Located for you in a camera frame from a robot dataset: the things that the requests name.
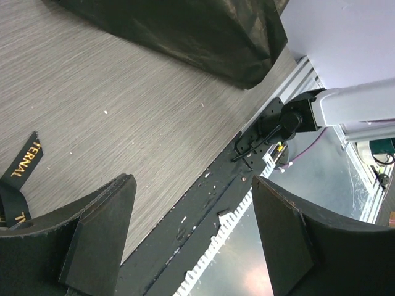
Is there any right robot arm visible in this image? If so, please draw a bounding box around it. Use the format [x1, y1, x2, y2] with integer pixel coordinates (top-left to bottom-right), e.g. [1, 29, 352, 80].
[259, 78, 394, 144]

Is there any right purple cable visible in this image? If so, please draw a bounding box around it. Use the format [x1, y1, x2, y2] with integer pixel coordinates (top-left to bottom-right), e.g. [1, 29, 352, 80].
[276, 128, 328, 173]

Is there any black wrapping paper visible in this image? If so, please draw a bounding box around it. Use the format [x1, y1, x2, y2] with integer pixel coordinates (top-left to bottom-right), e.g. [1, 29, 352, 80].
[46, 0, 288, 89]

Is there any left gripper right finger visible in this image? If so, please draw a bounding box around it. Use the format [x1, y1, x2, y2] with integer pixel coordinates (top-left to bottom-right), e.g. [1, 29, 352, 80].
[252, 176, 394, 295]

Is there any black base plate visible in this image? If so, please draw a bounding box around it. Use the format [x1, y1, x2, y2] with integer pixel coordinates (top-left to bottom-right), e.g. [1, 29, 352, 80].
[118, 97, 285, 296]

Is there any white cable duct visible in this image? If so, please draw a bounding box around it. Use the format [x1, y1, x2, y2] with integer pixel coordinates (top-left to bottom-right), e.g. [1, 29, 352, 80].
[175, 154, 278, 296]

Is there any black ribbon gold lettering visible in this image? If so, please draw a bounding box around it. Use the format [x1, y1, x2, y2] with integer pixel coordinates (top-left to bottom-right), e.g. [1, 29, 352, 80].
[1, 131, 44, 228]

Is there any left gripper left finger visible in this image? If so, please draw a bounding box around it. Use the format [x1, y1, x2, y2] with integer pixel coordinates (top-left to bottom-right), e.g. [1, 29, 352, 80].
[1, 173, 136, 295]

